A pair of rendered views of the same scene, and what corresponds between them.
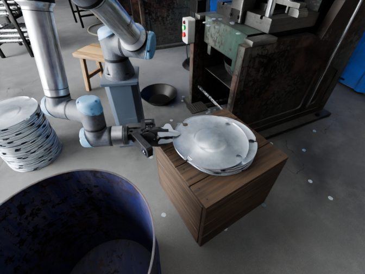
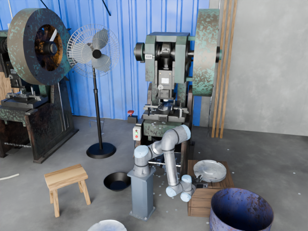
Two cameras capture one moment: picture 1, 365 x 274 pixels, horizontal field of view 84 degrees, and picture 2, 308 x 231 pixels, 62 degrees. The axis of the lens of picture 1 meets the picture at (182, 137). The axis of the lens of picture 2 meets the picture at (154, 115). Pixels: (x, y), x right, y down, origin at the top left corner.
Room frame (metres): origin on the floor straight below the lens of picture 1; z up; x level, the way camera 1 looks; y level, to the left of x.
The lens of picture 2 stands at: (-0.19, 1.74, 1.78)
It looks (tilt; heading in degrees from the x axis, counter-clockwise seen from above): 23 degrees down; 306
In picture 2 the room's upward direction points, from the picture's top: straight up
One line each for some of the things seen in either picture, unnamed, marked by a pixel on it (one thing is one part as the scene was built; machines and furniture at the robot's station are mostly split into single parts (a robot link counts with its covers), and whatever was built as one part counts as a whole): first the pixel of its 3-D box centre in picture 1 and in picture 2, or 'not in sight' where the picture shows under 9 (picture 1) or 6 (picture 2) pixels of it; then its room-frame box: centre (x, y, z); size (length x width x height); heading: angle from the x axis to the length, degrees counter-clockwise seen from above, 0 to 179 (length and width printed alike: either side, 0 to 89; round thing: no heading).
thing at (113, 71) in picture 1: (118, 64); (141, 166); (0.99, 0.33, 0.50); 0.15 x 0.15 x 0.10
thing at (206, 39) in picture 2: not in sight; (201, 52); (0.99, -0.67, 1.33); 1.03 x 0.28 x 0.82; 115
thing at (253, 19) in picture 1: (262, 12); (165, 112); (1.26, -0.43, 0.68); 0.45 x 0.30 x 0.06; 25
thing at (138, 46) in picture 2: not in sight; (143, 53); (1.49, -0.35, 1.31); 0.22 x 0.12 x 0.22; 115
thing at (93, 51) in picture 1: (105, 70); (68, 189); (1.63, 0.66, 0.16); 0.34 x 0.24 x 0.34; 68
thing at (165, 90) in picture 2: not in sight; (165, 82); (1.24, -0.39, 1.04); 0.17 x 0.15 x 0.30; 115
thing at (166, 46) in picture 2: not in sight; (167, 58); (1.26, -0.43, 1.27); 0.21 x 0.12 x 0.34; 115
